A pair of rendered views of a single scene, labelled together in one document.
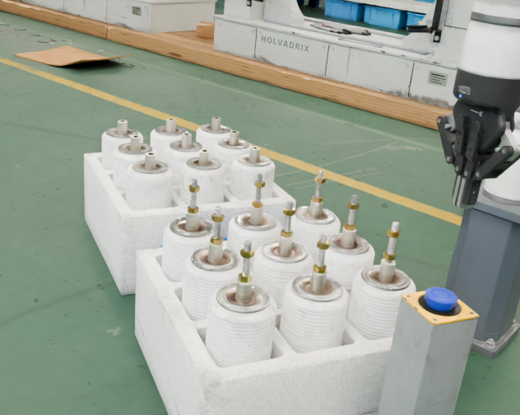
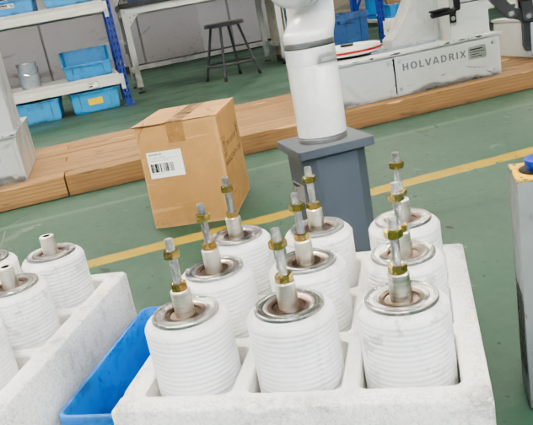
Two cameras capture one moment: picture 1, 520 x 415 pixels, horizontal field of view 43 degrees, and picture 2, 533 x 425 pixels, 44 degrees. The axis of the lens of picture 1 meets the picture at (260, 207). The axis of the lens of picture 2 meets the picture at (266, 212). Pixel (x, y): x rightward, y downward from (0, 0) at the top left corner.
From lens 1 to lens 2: 77 cm
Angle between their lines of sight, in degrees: 47
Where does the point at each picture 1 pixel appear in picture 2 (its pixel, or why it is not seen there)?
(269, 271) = (327, 283)
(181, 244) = (212, 331)
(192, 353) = (420, 400)
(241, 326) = (448, 316)
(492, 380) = not seen: hidden behind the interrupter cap
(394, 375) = not seen: outside the picture
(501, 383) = not seen: hidden behind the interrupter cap
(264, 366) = (472, 350)
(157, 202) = (10, 367)
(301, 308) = (429, 273)
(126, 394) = not seen: outside the picture
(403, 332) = not seen: outside the picture
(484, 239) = (340, 181)
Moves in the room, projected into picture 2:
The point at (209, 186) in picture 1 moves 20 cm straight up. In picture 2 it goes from (47, 305) to (5, 167)
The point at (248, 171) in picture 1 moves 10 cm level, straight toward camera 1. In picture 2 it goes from (67, 264) to (110, 270)
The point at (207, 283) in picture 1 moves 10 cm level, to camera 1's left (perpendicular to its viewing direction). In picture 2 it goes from (326, 328) to (269, 379)
